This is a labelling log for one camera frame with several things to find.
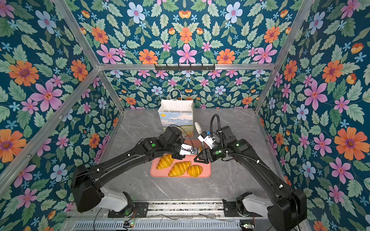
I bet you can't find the round striped bun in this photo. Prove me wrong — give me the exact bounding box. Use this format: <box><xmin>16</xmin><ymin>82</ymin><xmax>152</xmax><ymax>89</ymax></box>
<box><xmin>187</xmin><ymin>165</ymin><xmax>203</xmax><ymax>177</ymax></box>

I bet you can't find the painted landscape paper bag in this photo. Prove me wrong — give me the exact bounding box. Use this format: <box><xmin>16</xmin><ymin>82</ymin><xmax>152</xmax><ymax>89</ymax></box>
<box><xmin>158</xmin><ymin>89</ymin><xmax>194</xmax><ymax>138</ymax></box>

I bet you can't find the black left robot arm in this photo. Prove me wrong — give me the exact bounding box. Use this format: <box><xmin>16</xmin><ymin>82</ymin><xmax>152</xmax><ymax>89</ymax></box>
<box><xmin>71</xmin><ymin>126</ymin><xmax>184</xmax><ymax>213</ymax></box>

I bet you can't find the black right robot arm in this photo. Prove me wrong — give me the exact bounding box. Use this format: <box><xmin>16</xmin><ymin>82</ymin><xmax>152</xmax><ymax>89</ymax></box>
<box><xmin>194</xmin><ymin>124</ymin><xmax>307</xmax><ymax>231</ymax></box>

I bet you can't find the croissant left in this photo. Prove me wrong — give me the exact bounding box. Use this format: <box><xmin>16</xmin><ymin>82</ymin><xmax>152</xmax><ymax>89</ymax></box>
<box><xmin>156</xmin><ymin>154</ymin><xmax>174</xmax><ymax>170</ymax></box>

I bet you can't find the croissant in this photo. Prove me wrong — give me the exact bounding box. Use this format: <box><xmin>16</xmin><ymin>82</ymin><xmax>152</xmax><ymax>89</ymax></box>
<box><xmin>156</xmin><ymin>154</ymin><xmax>174</xmax><ymax>170</ymax></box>
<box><xmin>168</xmin><ymin>161</ymin><xmax>191</xmax><ymax>177</ymax></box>

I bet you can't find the croissant centre bottom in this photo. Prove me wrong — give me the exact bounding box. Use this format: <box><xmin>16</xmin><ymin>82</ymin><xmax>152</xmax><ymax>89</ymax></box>
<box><xmin>168</xmin><ymin>161</ymin><xmax>191</xmax><ymax>177</ymax></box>

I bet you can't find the pink rectangular tray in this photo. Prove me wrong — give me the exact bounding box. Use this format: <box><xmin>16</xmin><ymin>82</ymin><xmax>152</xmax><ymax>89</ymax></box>
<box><xmin>150</xmin><ymin>153</ymin><xmax>212</xmax><ymax>178</ymax></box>

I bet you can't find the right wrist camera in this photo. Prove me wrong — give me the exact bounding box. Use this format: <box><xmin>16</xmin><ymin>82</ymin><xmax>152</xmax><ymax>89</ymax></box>
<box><xmin>198</xmin><ymin>132</ymin><xmax>215</xmax><ymax>149</ymax></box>

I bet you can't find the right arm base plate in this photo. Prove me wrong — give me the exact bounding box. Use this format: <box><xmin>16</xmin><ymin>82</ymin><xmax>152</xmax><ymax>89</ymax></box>
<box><xmin>222</xmin><ymin>199</ymin><xmax>247</xmax><ymax>217</ymax></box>

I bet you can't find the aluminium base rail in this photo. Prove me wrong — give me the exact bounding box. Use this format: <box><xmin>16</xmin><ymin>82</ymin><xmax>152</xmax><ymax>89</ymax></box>
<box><xmin>61</xmin><ymin>199</ymin><xmax>274</xmax><ymax>231</ymax></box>

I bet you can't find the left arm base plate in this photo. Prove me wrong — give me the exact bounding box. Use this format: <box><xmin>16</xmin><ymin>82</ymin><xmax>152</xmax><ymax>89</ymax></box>
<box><xmin>108</xmin><ymin>202</ymin><xmax>149</xmax><ymax>218</ymax></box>

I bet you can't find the black hook rail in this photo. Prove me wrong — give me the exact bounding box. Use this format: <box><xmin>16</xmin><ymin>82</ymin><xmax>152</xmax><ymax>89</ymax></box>
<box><xmin>154</xmin><ymin>64</ymin><xmax>216</xmax><ymax>71</ymax></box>

